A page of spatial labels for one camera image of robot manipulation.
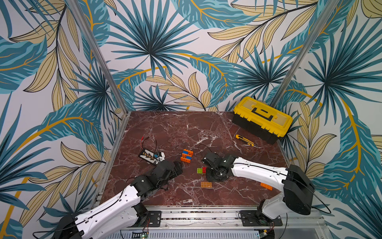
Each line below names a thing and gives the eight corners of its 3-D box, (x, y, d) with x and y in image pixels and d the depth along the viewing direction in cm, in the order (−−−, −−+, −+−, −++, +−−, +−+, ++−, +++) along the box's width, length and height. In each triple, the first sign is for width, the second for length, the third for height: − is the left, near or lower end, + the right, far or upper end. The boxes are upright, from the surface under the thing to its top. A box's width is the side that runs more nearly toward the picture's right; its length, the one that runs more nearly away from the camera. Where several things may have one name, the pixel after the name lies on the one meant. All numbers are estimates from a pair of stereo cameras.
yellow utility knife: (234, 137, 108) (234, 135, 106) (235, 134, 109) (236, 133, 107) (253, 146, 103) (254, 145, 101) (254, 143, 104) (255, 142, 103)
